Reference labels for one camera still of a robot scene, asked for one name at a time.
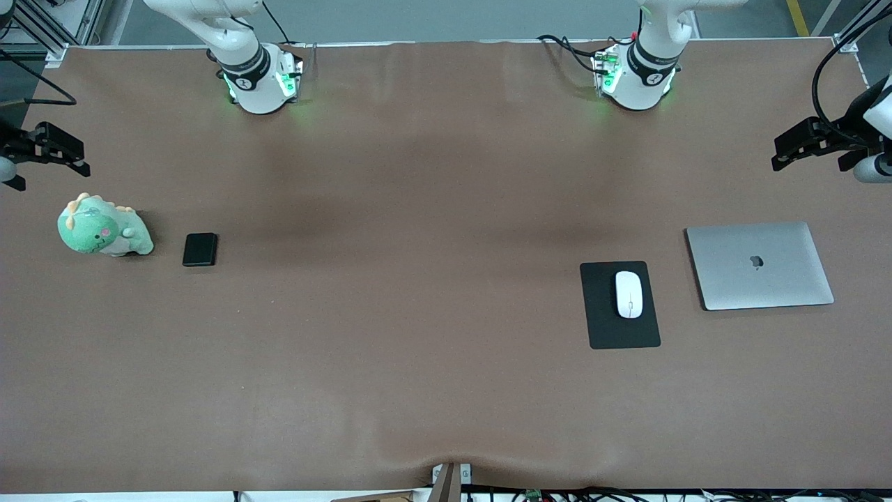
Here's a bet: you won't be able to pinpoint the black phone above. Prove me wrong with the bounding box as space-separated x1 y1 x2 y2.
182 233 219 268

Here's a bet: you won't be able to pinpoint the white computer mouse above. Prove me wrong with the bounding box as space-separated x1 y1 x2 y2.
615 271 644 319

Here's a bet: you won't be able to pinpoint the black mouse pad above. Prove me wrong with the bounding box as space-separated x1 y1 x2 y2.
580 260 661 350

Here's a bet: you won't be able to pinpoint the green dinosaur plush toy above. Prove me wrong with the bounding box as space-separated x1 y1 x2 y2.
57 192 155 257

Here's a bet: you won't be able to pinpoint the silver laptop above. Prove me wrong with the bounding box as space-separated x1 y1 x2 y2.
686 222 835 311

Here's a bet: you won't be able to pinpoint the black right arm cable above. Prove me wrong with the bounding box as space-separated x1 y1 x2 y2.
0 49 78 107

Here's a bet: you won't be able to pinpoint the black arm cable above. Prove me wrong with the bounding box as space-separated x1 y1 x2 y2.
0 49 78 107
812 7 892 144

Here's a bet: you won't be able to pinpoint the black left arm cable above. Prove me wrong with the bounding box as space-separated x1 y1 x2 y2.
812 7 892 144

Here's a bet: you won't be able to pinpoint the aluminium frame post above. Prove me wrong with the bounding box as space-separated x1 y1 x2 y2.
833 0 892 55
0 0 105 68

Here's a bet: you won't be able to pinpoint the black left base cables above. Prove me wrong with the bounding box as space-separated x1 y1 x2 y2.
537 32 631 75

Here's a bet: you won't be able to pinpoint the black right base cable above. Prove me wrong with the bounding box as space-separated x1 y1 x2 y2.
261 0 293 47

